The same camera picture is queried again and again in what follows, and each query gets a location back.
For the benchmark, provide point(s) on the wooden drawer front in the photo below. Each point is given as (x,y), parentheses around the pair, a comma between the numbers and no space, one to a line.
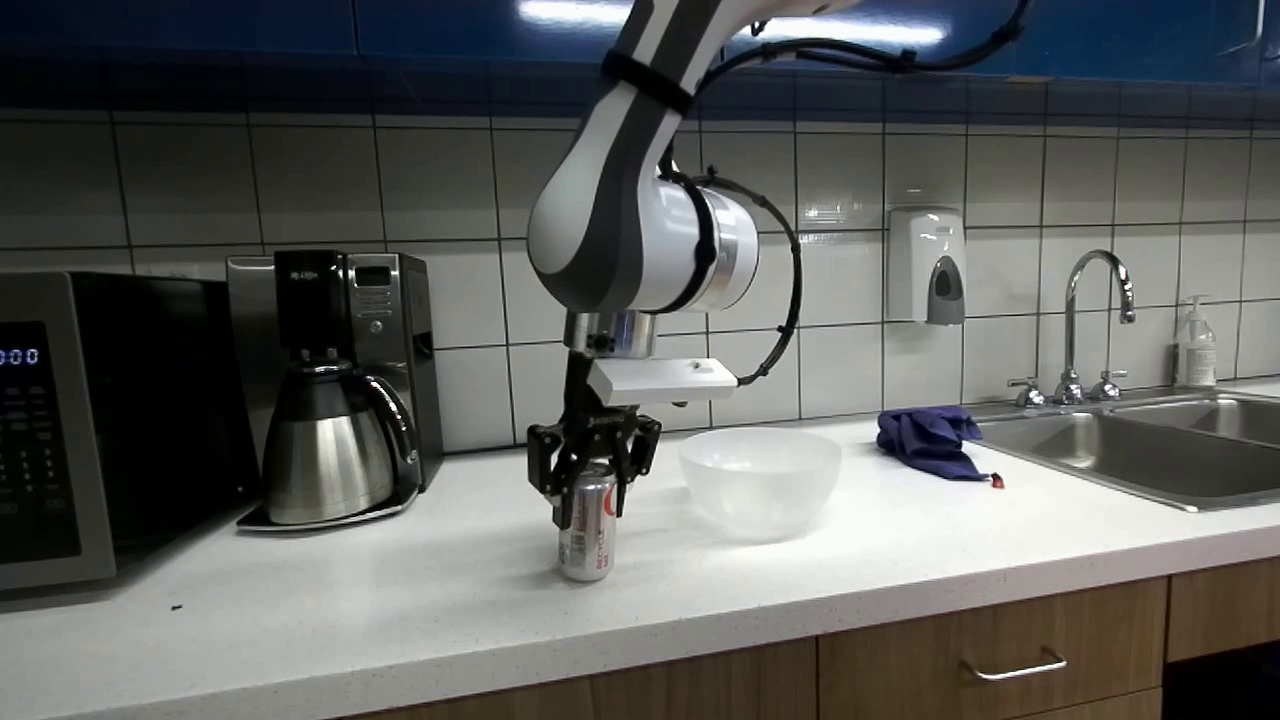
(913,668)

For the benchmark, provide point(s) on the dark blue cloth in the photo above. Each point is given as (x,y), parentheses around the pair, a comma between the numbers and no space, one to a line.
(930,442)

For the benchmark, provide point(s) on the clear soap bottle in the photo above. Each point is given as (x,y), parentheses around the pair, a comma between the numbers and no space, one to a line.
(1194,351)

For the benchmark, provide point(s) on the white wall soap dispenser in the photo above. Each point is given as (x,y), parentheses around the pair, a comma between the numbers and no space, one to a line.
(924,271)

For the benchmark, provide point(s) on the stainless steel sink basin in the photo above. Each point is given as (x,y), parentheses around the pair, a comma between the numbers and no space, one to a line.
(1194,453)

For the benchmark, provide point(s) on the silver drawer handle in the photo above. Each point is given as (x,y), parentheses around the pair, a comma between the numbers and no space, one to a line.
(1046,665)

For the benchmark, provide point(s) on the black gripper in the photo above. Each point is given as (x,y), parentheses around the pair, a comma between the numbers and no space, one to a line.
(591,433)

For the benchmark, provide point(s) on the silver red soda can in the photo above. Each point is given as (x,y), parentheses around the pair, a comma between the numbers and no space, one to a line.
(591,525)

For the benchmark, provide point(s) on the steel black microwave oven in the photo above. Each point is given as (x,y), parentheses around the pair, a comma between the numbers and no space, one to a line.
(120,422)

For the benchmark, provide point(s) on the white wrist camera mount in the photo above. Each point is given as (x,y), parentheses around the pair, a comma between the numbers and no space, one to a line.
(646,383)

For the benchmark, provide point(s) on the black steel coffee maker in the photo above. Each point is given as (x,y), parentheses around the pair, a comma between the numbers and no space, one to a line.
(339,372)

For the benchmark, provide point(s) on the translucent white plastic bowl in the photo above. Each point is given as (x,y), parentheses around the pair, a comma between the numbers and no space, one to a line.
(762,480)

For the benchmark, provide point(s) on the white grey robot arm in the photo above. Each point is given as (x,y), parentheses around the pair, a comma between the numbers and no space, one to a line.
(620,239)

